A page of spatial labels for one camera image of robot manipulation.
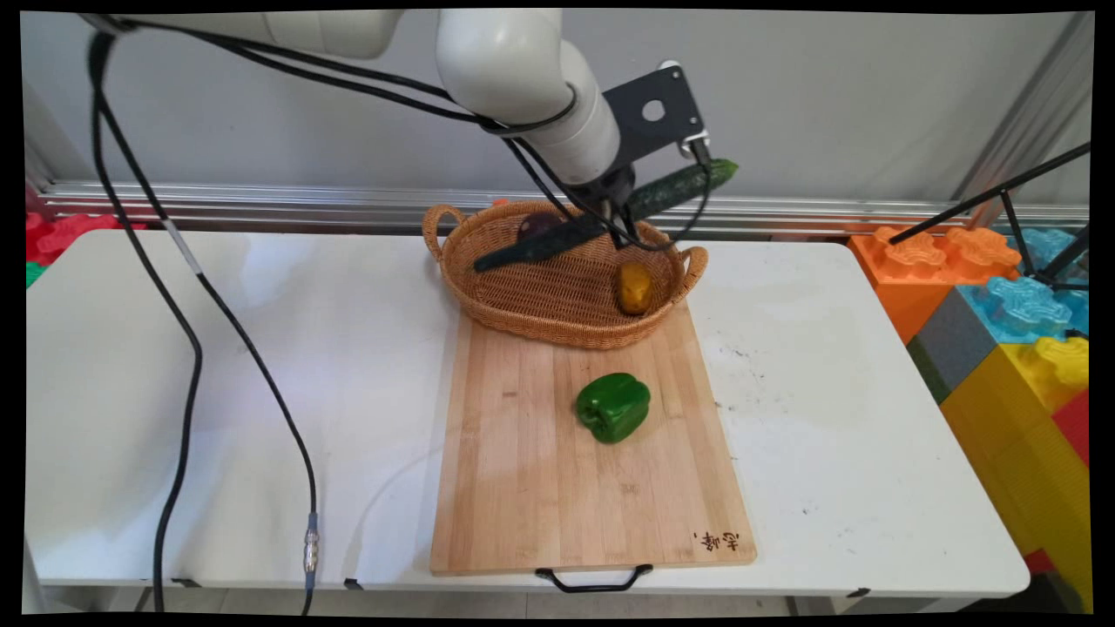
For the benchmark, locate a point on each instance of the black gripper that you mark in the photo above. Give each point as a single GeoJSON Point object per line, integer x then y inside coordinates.
{"type": "Point", "coordinates": [612, 185]}

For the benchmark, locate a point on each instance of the dark green cucumber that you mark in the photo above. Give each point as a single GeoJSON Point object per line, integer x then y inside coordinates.
{"type": "Point", "coordinates": [679, 185]}

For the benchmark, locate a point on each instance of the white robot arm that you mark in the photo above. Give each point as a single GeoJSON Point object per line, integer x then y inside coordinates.
{"type": "Point", "coordinates": [514, 61]}

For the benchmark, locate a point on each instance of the yellow vegetable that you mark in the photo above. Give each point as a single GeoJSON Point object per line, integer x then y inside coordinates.
{"type": "Point", "coordinates": [634, 289]}

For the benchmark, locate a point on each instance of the dark purple onion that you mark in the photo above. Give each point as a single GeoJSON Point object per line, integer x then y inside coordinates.
{"type": "Point", "coordinates": [536, 225]}

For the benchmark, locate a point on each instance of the woven wicker basket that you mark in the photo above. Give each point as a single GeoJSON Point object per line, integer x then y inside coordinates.
{"type": "Point", "coordinates": [557, 313]}

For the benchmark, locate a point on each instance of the green bell pepper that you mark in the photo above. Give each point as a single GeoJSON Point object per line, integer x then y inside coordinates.
{"type": "Point", "coordinates": [612, 407]}

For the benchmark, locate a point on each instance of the wooden cutting board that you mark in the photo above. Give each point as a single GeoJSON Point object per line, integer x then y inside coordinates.
{"type": "Point", "coordinates": [540, 488]}

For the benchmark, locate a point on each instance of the orange foam block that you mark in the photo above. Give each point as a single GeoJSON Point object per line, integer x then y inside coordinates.
{"type": "Point", "coordinates": [906, 270]}

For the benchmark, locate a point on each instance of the grey foam block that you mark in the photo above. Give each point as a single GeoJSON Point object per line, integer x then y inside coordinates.
{"type": "Point", "coordinates": [954, 344]}

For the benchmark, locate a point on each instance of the black tripod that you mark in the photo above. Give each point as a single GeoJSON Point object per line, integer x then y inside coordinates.
{"type": "Point", "coordinates": [1019, 185]}

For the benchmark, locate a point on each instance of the blue foam block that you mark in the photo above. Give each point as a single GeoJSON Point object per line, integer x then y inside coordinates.
{"type": "Point", "coordinates": [1023, 309]}

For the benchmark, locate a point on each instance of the red foam block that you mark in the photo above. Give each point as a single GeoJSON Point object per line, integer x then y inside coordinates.
{"type": "Point", "coordinates": [1076, 427]}

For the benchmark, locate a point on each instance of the red foam piece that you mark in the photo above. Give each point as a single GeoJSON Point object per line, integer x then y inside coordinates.
{"type": "Point", "coordinates": [65, 233]}

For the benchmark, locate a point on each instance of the green foam piece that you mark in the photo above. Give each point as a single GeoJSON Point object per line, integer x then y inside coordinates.
{"type": "Point", "coordinates": [35, 273]}

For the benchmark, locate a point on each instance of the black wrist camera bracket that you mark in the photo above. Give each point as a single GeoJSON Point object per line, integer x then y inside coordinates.
{"type": "Point", "coordinates": [638, 131]}

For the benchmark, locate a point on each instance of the aluminium rail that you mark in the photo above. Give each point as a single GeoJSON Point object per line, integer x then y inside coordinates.
{"type": "Point", "coordinates": [305, 205]}

